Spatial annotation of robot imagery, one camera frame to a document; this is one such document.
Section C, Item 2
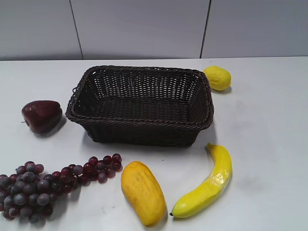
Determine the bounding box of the yellow lemon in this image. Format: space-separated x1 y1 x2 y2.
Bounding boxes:
204 66 231 91

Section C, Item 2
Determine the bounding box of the dark red apple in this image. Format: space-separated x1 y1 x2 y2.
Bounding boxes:
22 100 63 134

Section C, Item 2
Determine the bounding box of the dark brown wicker basket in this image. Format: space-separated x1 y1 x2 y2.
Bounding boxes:
65 65 214 147

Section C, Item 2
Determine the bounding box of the yellow orange mango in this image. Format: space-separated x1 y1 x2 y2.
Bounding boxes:
121 161 167 227

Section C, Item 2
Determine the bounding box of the purple red grape bunch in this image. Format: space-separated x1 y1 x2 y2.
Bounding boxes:
0 154 122 223

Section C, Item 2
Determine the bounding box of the yellow banana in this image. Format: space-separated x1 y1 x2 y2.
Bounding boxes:
170 143 232 218

